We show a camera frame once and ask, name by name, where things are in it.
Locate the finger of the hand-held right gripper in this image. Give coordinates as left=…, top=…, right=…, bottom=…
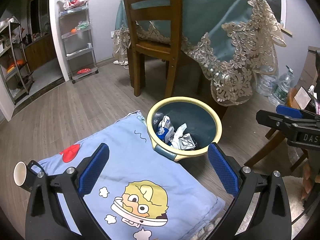
left=255, top=109, right=300, bottom=132
left=276, top=104, right=320, bottom=123

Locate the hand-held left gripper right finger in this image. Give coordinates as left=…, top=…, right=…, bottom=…
left=207, top=142, right=293, bottom=240

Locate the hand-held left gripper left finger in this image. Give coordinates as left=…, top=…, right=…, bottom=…
left=25, top=142, right=110, bottom=240

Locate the silver foil packet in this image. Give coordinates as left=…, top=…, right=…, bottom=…
left=179, top=134, right=197, bottom=150

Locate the blue bin with yellow rim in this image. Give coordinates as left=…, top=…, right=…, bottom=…
left=146, top=96, right=222, bottom=163

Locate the white tissue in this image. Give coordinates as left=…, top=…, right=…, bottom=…
left=170, top=123, right=188, bottom=148

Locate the blue wet wipes packet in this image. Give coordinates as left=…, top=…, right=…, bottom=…
left=156, top=115, right=175, bottom=142

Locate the clear plastic water bottle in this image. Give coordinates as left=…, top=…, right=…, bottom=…
left=272, top=66, right=302, bottom=105
left=257, top=74, right=275, bottom=98

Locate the cartoon printed blue cushion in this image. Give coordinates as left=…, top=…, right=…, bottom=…
left=32, top=110, right=225, bottom=240

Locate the wooden stool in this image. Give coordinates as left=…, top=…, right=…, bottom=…
left=244, top=86, right=320, bottom=173

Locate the black ceramic mug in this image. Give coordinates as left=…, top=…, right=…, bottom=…
left=14, top=160, right=48, bottom=193

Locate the white rolling trolley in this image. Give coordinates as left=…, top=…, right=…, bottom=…
left=58, top=1, right=99, bottom=84

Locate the teal lace tablecloth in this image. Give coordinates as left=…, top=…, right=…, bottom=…
left=112, top=0, right=287, bottom=105

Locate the metal shelf rack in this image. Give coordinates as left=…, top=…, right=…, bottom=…
left=0, top=17, right=35, bottom=105

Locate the wooden kitchen cabinet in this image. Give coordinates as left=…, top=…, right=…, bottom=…
left=24, top=34, right=57, bottom=72

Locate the orange plastic basket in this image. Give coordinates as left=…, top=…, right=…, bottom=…
left=6, top=59, right=25, bottom=73

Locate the wooden chair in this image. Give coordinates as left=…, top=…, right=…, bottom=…
left=119, top=0, right=184, bottom=105

